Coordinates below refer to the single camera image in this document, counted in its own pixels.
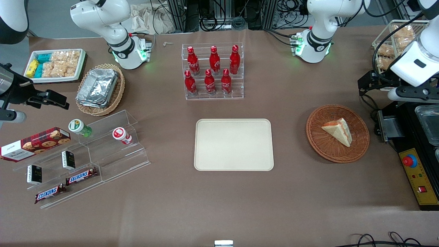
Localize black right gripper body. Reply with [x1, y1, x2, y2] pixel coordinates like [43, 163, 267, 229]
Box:
[0, 63, 37, 104]

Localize triangular sandwich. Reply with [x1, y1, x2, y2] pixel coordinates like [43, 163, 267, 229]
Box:
[321, 118, 353, 148]

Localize white snack tray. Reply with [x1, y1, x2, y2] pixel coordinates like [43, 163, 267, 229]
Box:
[23, 49, 86, 84]

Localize light wicker basket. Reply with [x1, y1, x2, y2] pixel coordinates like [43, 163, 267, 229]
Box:
[75, 63, 126, 117]

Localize brown wicker basket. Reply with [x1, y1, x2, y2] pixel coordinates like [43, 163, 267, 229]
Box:
[306, 104, 370, 163]

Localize beige plastic tray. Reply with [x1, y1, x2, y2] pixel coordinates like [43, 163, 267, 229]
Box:
[194, 119, 274, 171]

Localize bagged fried snack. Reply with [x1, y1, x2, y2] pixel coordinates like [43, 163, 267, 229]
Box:
[394, 37, 416, 52]
[376, 45, 395, 57]
[393, 25, 415, 39]
[376, 57, 392, 71]

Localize yellow snack packet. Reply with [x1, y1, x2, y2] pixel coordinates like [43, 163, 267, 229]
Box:
[26, 59, 39, 78]

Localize green yogurt cup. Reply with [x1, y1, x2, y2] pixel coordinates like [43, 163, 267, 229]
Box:
[68, 119, 93, 138]

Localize red tartan cookie box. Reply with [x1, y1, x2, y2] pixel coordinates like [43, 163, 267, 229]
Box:
[0, 127, 71, 163]

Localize stack of foil trays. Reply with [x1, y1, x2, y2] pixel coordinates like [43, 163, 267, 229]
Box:
[76, 68, 119, 109]

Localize clear glass container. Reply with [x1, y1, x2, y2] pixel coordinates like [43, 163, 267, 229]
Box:
[415, 105, 439, 146]

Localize small black box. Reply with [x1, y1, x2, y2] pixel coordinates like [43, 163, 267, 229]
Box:
[27, 165, 43, 185]
[61, 150, 76, 170]

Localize red yogurt cup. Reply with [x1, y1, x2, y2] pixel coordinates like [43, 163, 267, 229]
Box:
[112, 127, 133, 145]

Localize snickers chocolate bar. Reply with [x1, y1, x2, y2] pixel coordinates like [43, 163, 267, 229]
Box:
[34, 184, 67, 205]
[65, 167, 98, 186]

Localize clear acrylic stepped shelf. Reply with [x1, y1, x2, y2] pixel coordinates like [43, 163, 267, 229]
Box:
[13, 110, 151, 210]

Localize yellow control panel box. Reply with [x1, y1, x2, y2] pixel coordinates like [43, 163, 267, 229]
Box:
[398, 148, 439, 211]

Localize beige cloth bag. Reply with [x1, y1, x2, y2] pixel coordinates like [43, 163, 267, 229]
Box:
[130, 3, 176, 35]

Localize clear acrylic bottle rack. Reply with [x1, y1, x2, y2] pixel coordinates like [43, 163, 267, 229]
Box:
[182, 42, 245, 101]

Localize red cola bottle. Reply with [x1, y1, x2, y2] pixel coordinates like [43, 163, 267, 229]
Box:
[209, 46, 221, 75]
[221, 69, 232, 95]
[184, 70, 198, 97]
[187, 46, 200, 76]
[229, 45, 240, 75]
[204, 69, 216, 96]

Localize grey metal bracket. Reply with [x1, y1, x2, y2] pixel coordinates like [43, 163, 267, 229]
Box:
[377, 110, 405, 143]

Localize white wire rack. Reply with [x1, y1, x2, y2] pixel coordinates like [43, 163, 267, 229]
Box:
[372, 20, 430, 74]

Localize black arm base cables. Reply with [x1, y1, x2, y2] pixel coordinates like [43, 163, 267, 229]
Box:
[263, 27, 299, 47]

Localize black floor cables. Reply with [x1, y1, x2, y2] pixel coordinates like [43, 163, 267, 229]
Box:
[343, 232, 439, 247]

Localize coiled black cable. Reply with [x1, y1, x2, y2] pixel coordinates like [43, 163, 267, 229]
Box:
[200, 14, 227, 32]

